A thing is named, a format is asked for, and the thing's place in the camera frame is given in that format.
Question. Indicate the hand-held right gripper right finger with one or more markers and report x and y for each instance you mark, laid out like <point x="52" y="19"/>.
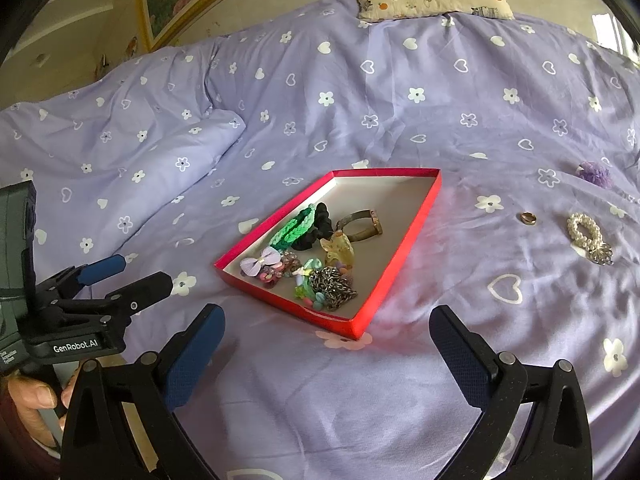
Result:
<point x="460" y="360"/>

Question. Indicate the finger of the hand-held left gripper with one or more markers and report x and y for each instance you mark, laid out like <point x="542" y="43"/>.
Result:
<point x="102" y="266"/>
<point x="140" y="292"/>

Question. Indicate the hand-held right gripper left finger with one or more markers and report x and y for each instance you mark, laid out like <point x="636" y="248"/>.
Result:
<point x="192" y="360"/>

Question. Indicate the purple bow hair clip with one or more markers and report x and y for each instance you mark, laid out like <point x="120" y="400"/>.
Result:
<point x="260" y="261"/>

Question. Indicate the pink floral hair clip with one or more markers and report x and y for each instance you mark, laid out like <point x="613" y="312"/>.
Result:
<point x="280" y="270"/>

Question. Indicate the green bow hair clip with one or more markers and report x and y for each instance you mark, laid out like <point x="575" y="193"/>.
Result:
<point x="311" y="266"/>

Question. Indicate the red shallow box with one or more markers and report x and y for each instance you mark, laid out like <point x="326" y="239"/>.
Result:
<point x="385" y="200"/>

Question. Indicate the person's left hand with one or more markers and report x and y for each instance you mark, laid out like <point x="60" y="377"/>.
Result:
<point x="30" y="395"/>

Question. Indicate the purple floral duvet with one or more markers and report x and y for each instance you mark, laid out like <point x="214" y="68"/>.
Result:
<point x="125" y="125"/>

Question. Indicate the bronze bangle watch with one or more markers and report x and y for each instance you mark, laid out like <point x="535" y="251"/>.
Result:
<point x="360" y="234"/>

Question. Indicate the yellow claw hair clip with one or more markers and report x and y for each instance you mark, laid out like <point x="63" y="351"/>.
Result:
<point x="337" y="250"/>

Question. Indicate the black scrunchie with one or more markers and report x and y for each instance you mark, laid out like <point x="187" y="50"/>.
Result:
<point x="320" y="225"/>

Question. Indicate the purple scrunchie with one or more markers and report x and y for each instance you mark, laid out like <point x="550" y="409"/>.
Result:
<point x="594" y="174"/>

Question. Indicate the cream panelled wardrobe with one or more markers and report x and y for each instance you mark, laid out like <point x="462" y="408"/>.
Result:
<point x="65" y="15"/>

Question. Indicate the purple floral bedsheet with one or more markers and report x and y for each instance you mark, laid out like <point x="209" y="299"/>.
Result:
<point x="400" y="110"/>

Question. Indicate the bright window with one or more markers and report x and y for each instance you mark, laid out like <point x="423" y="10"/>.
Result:
<point x="615" y="35"/>

